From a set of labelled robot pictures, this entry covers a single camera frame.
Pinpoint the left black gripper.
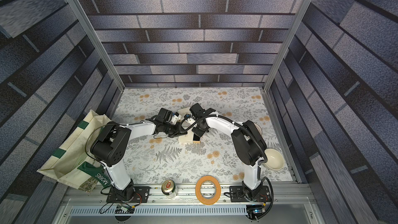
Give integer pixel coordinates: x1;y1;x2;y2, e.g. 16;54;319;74
164;122;189;138

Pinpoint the cream drawer jewelry box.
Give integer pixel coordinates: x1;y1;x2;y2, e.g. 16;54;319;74
178;130;201;144

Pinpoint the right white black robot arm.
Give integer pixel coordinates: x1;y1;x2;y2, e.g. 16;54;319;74
190;105;268;192

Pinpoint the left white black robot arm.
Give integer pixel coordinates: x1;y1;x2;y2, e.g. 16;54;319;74
90;119;186;191

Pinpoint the floral table cloth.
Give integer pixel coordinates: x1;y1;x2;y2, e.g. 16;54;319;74
113;88;281;184

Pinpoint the metal drink can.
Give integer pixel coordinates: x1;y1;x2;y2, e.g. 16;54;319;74
161;179;178;199

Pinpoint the orange tape roll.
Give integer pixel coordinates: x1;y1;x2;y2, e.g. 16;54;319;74
195;175;221;205

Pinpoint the plain cream ceramic bowl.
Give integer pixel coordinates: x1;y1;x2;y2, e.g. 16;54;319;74
263;148;285;171

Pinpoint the cream green tote bag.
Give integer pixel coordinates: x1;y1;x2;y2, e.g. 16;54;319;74
37;111;112;193

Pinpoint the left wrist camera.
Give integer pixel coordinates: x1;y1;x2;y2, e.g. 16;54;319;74
157;108;181;125

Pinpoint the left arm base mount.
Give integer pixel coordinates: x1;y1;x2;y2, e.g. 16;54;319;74
106;186;150;203

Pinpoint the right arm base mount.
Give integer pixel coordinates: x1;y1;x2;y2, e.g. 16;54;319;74
229;185;273;203

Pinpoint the aluminium rail frame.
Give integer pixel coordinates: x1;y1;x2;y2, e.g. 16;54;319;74
53;182;325;224

